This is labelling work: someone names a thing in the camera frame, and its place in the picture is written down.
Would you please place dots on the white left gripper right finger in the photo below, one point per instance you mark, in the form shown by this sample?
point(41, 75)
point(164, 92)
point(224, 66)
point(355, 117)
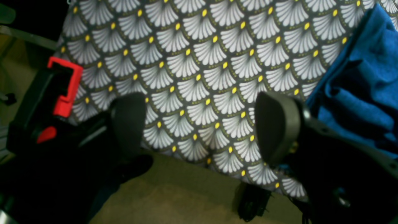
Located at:
point(346, 182)

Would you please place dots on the fan-patterned table cloth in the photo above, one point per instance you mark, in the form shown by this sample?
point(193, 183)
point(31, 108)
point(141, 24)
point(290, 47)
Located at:
point(201, 64)

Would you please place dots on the blue long-sleeve T-shirt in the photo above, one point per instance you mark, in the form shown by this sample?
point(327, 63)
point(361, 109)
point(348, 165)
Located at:
point(357, 97)

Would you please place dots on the red black table clamp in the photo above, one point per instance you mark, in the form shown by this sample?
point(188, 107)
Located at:
point(50, 96)

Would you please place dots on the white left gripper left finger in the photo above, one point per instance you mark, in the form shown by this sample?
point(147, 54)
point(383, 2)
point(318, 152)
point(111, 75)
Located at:
point(104, 152)

